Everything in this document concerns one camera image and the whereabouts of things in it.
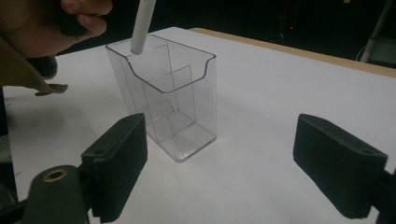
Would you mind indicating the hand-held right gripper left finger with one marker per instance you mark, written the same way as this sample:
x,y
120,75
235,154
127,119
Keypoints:
x,y
121,161

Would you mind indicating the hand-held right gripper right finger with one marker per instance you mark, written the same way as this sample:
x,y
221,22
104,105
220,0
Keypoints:
x,y
336,165

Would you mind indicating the white pen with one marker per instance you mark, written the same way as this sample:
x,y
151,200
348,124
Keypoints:
x,y
141,28

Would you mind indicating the clear plastic pen holder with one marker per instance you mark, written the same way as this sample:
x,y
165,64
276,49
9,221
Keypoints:
x,y
183,124

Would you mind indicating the white board sheet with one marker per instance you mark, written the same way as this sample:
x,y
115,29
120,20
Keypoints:
x,y
264,109

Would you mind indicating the white metal stand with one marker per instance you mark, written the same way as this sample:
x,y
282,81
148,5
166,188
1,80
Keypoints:
x,y
381,49

